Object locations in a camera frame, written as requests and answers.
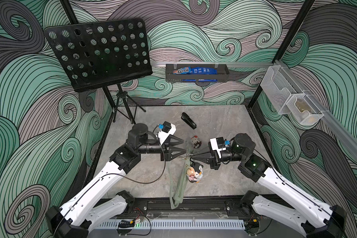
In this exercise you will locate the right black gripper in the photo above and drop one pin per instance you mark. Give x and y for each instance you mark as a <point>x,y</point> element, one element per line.
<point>213,157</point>

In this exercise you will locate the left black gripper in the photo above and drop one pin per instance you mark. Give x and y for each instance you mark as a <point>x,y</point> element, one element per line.
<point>164,148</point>

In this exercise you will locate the penguin plush keychain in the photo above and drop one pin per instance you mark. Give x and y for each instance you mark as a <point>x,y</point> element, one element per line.
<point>195,172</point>

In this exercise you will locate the green fabric bag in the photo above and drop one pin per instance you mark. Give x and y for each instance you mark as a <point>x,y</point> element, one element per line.
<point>176,194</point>

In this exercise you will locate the red white plush keychain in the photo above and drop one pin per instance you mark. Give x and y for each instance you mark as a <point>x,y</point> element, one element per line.
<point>196,142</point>

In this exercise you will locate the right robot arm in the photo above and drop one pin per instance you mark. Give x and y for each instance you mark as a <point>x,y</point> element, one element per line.
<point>304,213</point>

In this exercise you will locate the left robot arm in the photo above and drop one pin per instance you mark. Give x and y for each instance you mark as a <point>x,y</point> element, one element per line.
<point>81,214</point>

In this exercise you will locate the black stapler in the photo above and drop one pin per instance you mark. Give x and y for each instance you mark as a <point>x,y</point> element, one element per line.
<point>186,118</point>

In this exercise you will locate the blue candy packet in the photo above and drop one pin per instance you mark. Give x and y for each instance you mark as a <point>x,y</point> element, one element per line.
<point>196,70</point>

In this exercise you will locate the large clear plastic bin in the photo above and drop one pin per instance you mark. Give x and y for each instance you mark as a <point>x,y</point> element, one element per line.
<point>279,85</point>

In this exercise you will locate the small clear plastic bin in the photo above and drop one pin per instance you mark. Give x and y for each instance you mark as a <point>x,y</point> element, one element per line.
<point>304,110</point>

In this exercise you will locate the black perforated music stand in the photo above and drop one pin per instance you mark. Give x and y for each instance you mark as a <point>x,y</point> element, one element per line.
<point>99,54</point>

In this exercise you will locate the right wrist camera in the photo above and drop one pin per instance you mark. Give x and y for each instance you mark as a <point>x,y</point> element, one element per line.
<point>219,145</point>

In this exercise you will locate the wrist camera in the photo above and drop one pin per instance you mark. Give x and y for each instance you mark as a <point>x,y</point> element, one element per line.
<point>219,145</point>
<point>165,130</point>

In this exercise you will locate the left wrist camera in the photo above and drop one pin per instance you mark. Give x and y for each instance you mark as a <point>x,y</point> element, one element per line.
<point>165,130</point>

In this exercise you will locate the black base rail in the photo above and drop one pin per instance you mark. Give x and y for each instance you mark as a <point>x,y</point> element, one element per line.
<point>230,206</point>

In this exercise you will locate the black wall-mounted tray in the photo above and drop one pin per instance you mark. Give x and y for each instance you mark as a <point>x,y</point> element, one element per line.
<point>222,70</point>

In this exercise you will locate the white slotted cable duct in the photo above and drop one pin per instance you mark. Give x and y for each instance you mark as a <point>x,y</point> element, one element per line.
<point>191,224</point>

